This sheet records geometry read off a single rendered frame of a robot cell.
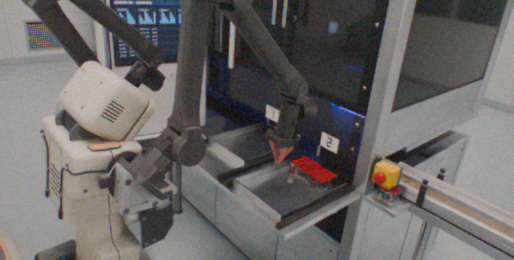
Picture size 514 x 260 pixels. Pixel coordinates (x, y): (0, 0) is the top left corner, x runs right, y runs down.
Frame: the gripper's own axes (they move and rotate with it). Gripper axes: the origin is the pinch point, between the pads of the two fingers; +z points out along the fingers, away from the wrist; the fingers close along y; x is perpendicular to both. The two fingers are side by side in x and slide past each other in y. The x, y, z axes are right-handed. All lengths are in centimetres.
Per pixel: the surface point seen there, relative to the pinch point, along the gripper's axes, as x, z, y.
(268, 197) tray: 7.0, 18.8, 7.7
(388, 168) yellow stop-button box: -19.4, -1.1, 36.3
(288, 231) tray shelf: -10.6, 19.9, 0.9
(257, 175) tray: 19.3, 17.3, 12.5
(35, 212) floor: 171, 116, -30
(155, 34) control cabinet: 89, -23, -1
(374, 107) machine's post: -9.4, -20.7, 32.6
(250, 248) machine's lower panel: 48, 85, 49
